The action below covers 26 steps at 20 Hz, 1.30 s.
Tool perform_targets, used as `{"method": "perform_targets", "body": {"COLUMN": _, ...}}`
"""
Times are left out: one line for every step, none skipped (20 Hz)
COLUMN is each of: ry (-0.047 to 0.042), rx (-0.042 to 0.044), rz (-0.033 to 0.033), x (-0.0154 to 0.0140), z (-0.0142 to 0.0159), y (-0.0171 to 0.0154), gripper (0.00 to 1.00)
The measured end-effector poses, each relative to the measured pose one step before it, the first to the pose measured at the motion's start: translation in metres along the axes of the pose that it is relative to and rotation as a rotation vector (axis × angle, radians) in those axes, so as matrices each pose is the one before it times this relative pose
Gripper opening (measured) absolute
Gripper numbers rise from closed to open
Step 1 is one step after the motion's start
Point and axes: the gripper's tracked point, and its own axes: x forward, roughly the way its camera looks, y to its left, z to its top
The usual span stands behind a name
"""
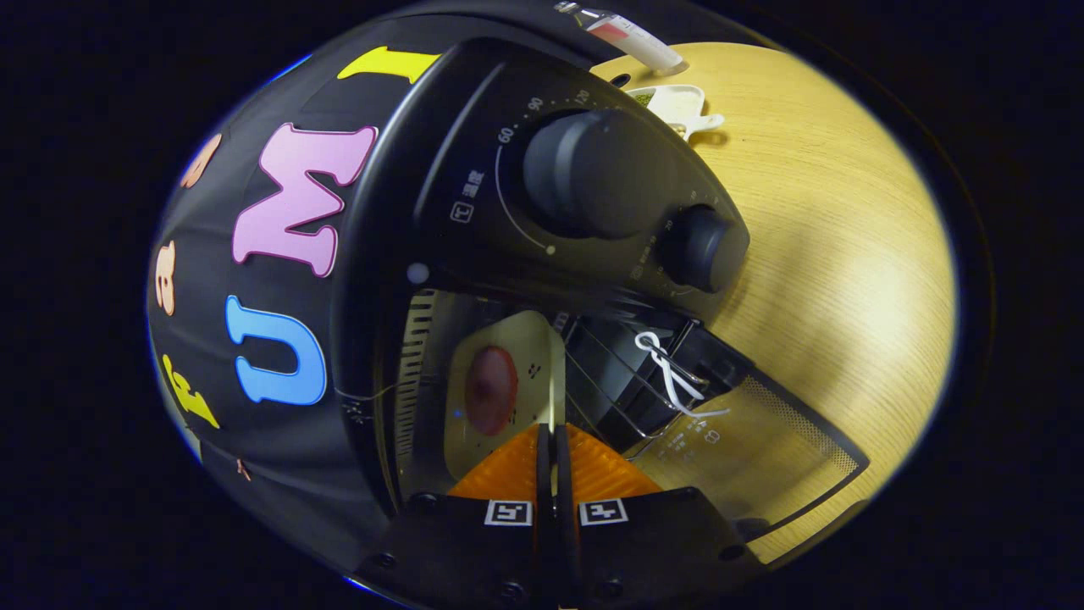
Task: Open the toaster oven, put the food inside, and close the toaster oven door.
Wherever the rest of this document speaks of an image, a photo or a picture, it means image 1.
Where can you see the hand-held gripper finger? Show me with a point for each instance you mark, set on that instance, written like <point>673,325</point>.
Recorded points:
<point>544,474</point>
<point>565,474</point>

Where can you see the pink ham slice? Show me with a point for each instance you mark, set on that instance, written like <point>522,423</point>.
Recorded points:
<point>491,390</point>

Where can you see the cream square food tray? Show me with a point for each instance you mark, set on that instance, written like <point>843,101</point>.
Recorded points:
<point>529,339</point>

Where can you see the black toaster oven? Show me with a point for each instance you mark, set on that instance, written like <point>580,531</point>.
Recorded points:
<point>474,127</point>

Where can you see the clear bottle pink label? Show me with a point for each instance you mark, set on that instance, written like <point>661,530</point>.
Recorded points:
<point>631,38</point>

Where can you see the white divided bean dish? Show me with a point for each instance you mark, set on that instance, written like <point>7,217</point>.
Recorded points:
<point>677,106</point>

